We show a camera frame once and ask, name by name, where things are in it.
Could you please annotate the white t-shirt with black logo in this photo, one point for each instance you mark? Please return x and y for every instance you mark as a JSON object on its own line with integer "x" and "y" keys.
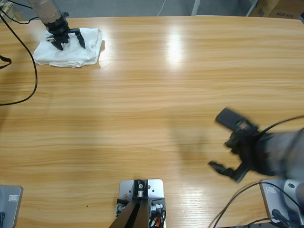
{"x": 71, "y": 50}

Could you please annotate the wooden pallet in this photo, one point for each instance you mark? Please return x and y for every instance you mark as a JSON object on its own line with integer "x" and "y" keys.
{"x": 12, "y": 13}

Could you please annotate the white metal frame leg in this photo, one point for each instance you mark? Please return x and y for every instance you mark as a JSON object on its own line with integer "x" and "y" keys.
{"x": 252, "y": 7}
{"x": 196, "y": 7}

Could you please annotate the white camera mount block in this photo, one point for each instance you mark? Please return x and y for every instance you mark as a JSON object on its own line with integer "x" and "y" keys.
{"x": 156, "y": 187}

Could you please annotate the tan cardboard box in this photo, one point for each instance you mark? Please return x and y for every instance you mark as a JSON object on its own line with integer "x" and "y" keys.
{"x": 266, "y": 9}

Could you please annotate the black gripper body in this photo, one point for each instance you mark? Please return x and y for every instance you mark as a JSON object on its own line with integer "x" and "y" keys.
{"x": 58, "y": 29}
{"x": 254, "y": 154}

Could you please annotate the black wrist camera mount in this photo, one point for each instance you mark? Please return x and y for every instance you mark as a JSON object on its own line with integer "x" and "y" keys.
{"x": 234, "y": 120}
{"x": 64, "y": 14}

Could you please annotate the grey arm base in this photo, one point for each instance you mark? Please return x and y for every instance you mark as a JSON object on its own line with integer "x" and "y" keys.
{"x": 289, "y": 194}
{"x": 12, "y": 211}

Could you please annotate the dark camera post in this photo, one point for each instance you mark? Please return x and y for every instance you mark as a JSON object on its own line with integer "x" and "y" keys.
{"x": 133, "y": 216}

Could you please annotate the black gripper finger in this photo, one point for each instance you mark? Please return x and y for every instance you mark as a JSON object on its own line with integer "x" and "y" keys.
{"x": 81, "y": 40}
{"x": 222, "y": 168}
{"x": 58, "y": 45}
{"x": 231, "y": 142}

